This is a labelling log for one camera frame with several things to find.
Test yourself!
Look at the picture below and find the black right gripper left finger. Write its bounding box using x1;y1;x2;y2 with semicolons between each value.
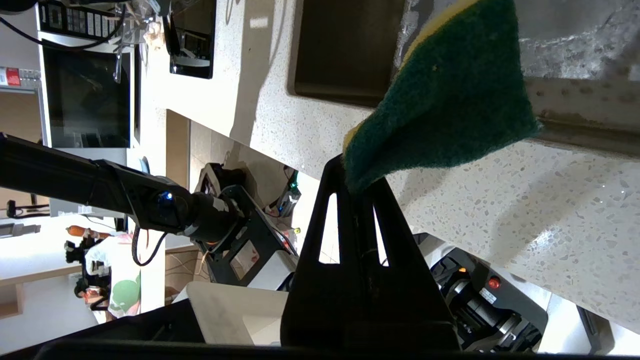
281;155;371;348

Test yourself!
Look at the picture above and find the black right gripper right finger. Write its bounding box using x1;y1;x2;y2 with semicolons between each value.
360;177;462;351

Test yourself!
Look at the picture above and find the green yellow sponge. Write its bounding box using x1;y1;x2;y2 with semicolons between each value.
342;0;542;195

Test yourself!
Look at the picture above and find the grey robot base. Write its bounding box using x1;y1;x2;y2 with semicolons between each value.
414;231;617;354

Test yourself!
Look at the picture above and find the white plastic bag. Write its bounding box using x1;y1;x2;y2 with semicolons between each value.
84;234;144;319

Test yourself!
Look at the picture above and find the dark-haired person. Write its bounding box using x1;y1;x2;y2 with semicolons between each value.
73;276;109;312

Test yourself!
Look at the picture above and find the black induction cooktop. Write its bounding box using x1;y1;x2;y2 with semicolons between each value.
167;0;217;80

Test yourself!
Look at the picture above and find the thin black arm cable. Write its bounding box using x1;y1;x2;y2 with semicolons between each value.
0;5;126;52

